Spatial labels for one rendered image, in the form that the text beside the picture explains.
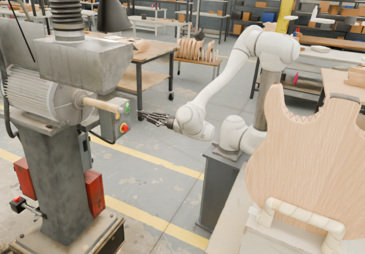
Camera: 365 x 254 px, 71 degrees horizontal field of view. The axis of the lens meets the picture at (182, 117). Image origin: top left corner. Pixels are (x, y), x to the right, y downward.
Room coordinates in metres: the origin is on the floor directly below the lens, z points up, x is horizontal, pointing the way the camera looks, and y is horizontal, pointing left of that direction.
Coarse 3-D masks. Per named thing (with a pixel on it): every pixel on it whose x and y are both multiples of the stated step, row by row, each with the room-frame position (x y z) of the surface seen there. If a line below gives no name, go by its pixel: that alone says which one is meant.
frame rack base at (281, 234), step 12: (252, 216) 0.57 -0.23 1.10; (252, 228) 0.52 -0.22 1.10; (276, 228) 0.53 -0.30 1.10; (288, 228) 0.53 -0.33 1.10; (252, 240) 0.52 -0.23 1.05; (264, 240) 0.50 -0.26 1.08; (276, 240) 0.49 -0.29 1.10; (288, 240) 0.49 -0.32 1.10; (300, 240) 0.49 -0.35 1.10; (312, 240) 0.49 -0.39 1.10; (240, 252) 0.53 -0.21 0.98; (252, 252) 0.51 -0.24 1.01; (264, 252) 0.50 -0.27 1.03; (276, 252) 0.49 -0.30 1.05; (288, 252) 0.47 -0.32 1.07; (300, 252) 0.46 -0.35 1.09; (312, 252) 0.45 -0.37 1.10
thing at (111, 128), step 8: (120, 104) 1.28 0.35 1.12; (104, 112) 1.22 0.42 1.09; (112, 112) 1.21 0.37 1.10; (128, 112) 1.33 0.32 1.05; (104, 120) 1.23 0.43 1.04; (112, 120) 1.20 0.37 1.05; (120, 120) 1.25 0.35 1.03; (128, 120) 1.32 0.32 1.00; (104, 128) 1.23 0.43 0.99; (112, 128) 1.20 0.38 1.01; (120, 128) 1.25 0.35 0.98; (128, 128) 1.32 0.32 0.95; (96, 136) 1.26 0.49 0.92; (104, 136) 1.23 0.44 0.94; (112, 136) 1.21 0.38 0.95; (120, 136) 1.25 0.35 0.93; (112, 144) 1.26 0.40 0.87
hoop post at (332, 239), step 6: (330, 234) 0.45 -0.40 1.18; (336, 234) 0.45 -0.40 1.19; (342, 234) 0.44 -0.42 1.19; (324, 240) 0.46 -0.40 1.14; (330, 240) 0.45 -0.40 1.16; (336, 240) 0.44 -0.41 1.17; (324, 246) 0.46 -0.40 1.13; (330, 246) 0.45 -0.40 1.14; (336, 246) 0.44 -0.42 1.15; (324, 252) 0.45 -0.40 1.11; (330, 252) 0.44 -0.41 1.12
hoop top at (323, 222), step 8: (272, 200) 0.53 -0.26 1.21; (280, 200) 0.53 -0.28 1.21; (272, 208) 0.51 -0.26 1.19; (280, 208) 0.51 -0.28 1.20; (288, 208) 0.50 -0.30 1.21; (296, 208) 0.50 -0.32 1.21; (296, 216) 0.49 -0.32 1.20; (304, 216) 0.48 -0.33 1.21; (312, 216) 0.48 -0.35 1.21; (320, 216) 0.48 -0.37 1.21; (312, 224) 0.47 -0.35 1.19; (320, 224) 0.46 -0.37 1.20; (328, 224) 0.46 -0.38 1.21; (336, 224) 0.46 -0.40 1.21; (336, 232) 0.45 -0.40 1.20; (344, 232) 0.45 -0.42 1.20
